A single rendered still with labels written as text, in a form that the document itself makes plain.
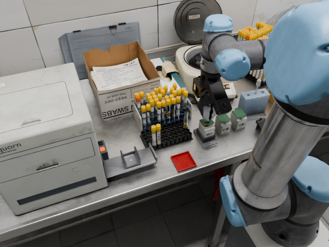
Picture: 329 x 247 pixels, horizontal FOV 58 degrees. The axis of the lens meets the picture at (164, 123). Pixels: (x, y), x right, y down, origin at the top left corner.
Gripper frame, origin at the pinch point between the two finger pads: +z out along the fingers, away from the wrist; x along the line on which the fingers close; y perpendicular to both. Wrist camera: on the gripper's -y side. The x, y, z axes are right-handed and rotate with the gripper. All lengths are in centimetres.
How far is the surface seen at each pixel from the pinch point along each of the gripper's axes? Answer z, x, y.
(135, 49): -2, 10, 50
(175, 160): 9.6, 14.1, -4.7
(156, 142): 7.2, 17.9, 3.1
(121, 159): 5.8, 31.4, -0.4
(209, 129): 2.8, 0.1, -1.5
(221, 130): 6.2, -5.5, -0.5
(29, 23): -18, 49, 57
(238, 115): 3.0, -13.0, 1.1
